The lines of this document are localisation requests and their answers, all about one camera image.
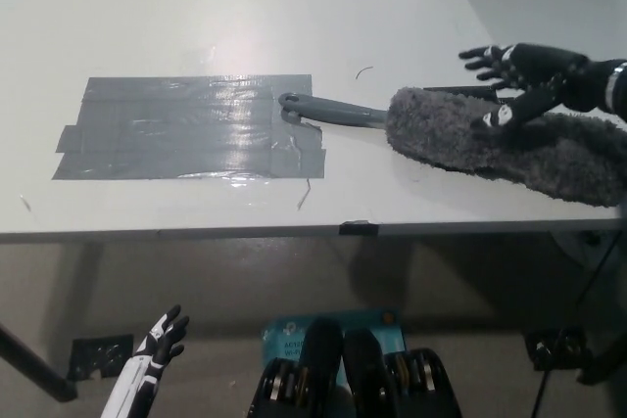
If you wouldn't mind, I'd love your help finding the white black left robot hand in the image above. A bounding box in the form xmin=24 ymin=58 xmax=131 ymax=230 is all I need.
xmin=99 ymin=304 xmax=191 ymax=418

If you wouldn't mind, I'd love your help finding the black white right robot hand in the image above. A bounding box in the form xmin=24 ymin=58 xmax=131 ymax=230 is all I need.
xmin=458 ymin=42 xmax=609 ymax=142

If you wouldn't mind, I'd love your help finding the grey fluffy duster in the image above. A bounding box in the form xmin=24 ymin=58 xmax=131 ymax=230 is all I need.
xmin=277 ymin=86 xmax=627 ymax=209

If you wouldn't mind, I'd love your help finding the black tape marked spot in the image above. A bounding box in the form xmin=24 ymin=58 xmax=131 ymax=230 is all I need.
xmin=423 ymin=84 xmax=499 ymax=103

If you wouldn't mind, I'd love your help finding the black slanted table leg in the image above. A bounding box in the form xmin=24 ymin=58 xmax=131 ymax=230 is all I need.
xmin=0 ymin=323 xmax=79 ymax=402

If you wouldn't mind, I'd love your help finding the grey metal table bracket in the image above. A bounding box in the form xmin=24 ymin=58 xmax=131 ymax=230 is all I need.
xmin=552 ymin=231 xmax=607 ymax=268

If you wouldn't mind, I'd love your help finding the grey duct tape patch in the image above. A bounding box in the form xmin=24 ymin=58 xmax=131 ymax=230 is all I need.
xmin=51 ymin=73 xmax=327 ymax=182

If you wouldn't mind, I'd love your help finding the thin black hanging cable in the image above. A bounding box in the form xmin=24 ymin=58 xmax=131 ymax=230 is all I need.
xmin=537 ymin=234 xmax=622 ymax=418

